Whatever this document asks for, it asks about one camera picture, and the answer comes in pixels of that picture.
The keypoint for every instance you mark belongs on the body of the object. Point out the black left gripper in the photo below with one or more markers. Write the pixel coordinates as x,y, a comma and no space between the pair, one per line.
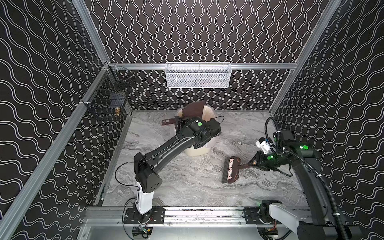
181,124

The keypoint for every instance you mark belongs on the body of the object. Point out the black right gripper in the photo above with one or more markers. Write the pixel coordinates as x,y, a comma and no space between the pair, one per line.
258,160

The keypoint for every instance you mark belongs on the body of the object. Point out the clear plastic bin liner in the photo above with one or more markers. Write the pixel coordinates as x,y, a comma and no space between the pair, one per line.
206,112

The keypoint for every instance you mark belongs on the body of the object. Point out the brown plastic dustpan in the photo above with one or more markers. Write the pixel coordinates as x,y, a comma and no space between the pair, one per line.
192,109

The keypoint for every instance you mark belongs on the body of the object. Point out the brown cartoon-face hand broom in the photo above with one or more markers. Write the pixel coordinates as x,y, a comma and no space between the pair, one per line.
232,167

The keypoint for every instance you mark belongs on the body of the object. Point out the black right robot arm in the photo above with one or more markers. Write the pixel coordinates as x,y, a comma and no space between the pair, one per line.
328,221

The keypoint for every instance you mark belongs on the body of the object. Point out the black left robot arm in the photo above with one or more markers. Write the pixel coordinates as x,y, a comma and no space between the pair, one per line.
191,132

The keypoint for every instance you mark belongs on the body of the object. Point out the small brass bell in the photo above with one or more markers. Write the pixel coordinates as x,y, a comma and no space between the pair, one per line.
117,111

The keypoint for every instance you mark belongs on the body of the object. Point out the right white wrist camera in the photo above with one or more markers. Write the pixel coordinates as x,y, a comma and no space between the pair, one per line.
264,146

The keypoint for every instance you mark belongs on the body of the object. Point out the white wire wall basket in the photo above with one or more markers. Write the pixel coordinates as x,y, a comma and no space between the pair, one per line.
193,75

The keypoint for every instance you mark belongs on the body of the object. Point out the black wire wall basket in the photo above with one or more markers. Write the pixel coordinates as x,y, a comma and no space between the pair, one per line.
113,91

